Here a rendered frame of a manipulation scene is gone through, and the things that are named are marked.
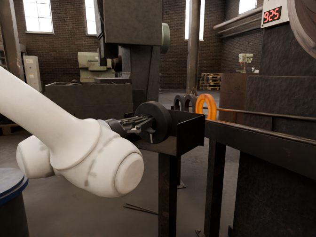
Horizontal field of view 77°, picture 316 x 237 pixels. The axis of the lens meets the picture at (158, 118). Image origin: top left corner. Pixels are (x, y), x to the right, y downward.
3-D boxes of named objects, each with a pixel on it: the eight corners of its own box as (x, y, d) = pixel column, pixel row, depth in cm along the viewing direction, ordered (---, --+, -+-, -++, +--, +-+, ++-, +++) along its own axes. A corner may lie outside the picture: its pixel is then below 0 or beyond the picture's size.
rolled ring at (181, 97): (182, 94, 136) (186, 94, 137) (173, 94, 154) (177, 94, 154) (182, 121, 138) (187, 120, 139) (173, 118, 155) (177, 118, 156)
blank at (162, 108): (137, 101, 77) (130, 102, 74) (170, 99, 67) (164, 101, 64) (142, 139, 80) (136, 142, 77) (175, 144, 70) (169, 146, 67)
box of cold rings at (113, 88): (123, 123, 353) (121, 78, 335) (134, 138, 277) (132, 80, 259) (59, 129, 319) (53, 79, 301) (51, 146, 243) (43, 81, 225)
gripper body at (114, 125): (98, 143, 60) (121, 134, 67) (115, 149, 55) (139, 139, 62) (95, 119, 58) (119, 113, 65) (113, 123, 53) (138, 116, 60)
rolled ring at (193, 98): (193, 92, 119) (199, 92, 119) (182, 95, 136) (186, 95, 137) (194, 123, 120) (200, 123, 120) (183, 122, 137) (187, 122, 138)
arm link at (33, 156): (79, 155, 57) (107, 166, 48) (16, 179, 45) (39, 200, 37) (73, 118, 54) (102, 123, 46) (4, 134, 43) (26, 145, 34)
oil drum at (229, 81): (238, 120, 382) (242, 72, 362) (262, 128, 326) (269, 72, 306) (210, 122, 366) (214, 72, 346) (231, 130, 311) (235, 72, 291)
